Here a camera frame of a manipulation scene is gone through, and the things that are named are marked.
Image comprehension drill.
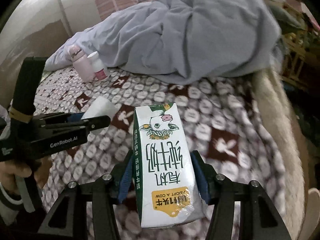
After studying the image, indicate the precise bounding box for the white pink-label medicine bottle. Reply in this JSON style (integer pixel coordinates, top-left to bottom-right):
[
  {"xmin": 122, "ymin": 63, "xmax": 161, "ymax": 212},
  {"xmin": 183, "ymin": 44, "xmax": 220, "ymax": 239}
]
[{"xmin": 88, "ymin": 51, "xmax": 108, "ymax": 82}]

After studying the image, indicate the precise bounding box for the printed fleece blanket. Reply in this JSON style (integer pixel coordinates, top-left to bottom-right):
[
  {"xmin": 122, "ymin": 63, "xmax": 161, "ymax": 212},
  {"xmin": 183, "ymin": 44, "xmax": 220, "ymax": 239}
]
[{"xmin": 32, "ymin": 66, "xmax": 288, "ymax": 240}]

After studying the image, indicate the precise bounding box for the white tissue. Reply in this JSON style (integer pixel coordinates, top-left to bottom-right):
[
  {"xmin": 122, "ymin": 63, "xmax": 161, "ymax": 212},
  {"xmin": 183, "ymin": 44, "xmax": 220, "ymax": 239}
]
[{"xmin": 81, "ymin": 95, "xmax": 118, "ymax": 119}]

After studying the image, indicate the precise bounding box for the person's left hand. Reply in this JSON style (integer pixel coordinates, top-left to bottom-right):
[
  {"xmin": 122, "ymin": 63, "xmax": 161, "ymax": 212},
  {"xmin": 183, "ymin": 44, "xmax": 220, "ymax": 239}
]
[{"xmin": 0, "ymin": 156, "xmax": 53, "ymax": 189}]

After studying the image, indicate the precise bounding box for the beige fuzzy blanket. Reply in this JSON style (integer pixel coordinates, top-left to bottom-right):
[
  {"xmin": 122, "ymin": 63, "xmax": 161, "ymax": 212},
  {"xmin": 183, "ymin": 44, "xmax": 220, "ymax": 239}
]
[{"xmin": 251, "ymin": 62, "xmax": 320, "ymax": 240}]

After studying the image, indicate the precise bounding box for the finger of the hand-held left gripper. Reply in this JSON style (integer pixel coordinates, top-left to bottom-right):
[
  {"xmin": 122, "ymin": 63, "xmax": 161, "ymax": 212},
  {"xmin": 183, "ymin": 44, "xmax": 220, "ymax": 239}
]
[
  {"xmin": 40, "ymin": 115, "xmax": 111, "ymax": 133},
  {"xmin": 32, "ymin": 113, "xmax": 84, "ymax": 124}
]

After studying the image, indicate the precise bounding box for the white cow-print milk carton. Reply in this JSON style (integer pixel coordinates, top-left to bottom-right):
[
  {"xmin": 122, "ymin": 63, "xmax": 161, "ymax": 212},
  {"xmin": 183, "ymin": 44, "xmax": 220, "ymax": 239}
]
[{"xmin": 132, "ymin": 102, "xmax": 208, "ymax": 229}]

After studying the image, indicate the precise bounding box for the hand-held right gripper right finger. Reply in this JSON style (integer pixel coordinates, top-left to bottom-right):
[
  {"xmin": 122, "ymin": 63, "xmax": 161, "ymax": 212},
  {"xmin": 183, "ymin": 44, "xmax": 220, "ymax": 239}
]
[{"xmin": 191, "ymin": 150, "xmax": 288, "ymax": 240}]

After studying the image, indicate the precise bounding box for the pink thermos bottle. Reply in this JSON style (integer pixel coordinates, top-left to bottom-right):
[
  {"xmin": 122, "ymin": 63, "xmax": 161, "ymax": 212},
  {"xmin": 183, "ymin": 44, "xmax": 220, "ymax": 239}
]
[{"xmin": 69, "ymin": 44, "xmax": 94, "ymax": 82}]

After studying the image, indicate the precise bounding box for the wooden crib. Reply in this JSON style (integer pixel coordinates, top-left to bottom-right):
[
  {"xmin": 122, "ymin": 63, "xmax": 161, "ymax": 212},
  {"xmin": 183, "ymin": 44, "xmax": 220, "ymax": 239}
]
[{"xmin": 282, "ymin": 17, "xmax": 320, "ymax": 90}]

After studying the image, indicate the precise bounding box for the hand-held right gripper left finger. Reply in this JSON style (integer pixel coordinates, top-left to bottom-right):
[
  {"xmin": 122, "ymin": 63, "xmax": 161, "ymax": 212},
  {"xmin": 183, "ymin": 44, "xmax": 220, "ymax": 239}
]
[{"xmin": 37, "ymin": 150, "xmax": 134, "ymax": 240}]

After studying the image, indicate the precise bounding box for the grey fleece blanket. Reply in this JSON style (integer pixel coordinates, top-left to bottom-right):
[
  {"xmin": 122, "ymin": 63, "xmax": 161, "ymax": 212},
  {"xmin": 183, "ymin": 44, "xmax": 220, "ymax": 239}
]
[{"xmin": 46, "ymin": 0, "xmax": 284, "ymax": 85}]

